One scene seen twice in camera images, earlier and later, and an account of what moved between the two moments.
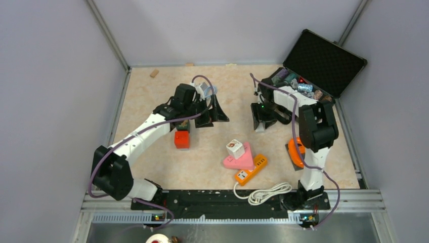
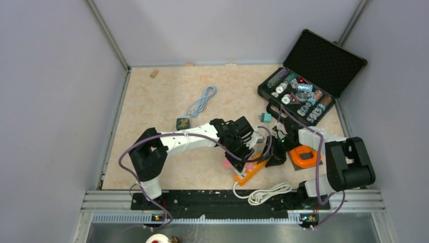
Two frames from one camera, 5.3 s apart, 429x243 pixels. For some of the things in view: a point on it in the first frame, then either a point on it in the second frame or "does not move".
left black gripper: x=218 y=115 → x=238 y=161
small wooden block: x=154 y=73 does not move
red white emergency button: x=158 y=238 does not move
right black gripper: x=268 y=120 → x=273 y=160
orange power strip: x=242 y=176 does not move
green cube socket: x=183 y=125 does not move
